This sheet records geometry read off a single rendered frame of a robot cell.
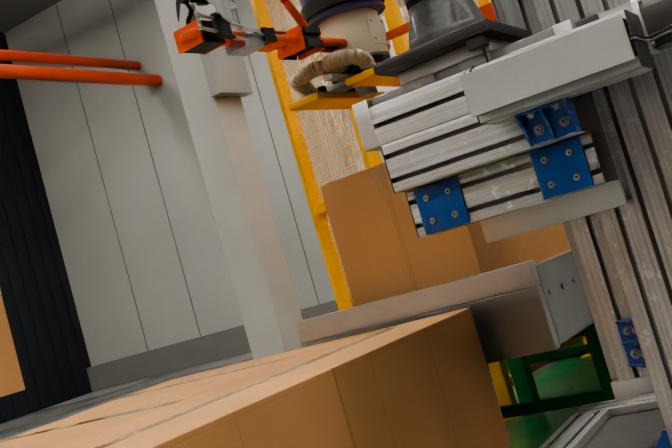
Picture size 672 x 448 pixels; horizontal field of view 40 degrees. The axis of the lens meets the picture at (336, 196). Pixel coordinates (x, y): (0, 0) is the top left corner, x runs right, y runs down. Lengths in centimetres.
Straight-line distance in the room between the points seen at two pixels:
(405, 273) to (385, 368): 62
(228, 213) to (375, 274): 116
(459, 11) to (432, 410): 81
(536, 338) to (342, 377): 65
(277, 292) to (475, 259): 131
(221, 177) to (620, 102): 206
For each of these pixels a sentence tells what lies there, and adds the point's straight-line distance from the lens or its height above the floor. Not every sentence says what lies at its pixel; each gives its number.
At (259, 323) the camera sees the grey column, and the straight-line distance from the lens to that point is 348.
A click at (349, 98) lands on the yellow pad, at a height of 115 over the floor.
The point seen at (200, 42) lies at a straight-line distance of 200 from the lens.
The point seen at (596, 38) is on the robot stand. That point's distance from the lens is 143.
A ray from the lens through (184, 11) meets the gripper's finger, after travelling 208.
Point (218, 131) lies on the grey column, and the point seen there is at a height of 134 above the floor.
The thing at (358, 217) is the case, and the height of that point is 83.
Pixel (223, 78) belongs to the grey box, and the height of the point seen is 153.
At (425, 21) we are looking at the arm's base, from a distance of 165.
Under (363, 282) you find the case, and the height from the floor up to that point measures 66.
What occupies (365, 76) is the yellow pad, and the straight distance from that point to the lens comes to 230.
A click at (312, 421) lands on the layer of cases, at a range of 161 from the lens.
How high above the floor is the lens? 70
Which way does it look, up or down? 5 degrees up
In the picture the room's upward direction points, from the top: 16 degrees counter-clockwise
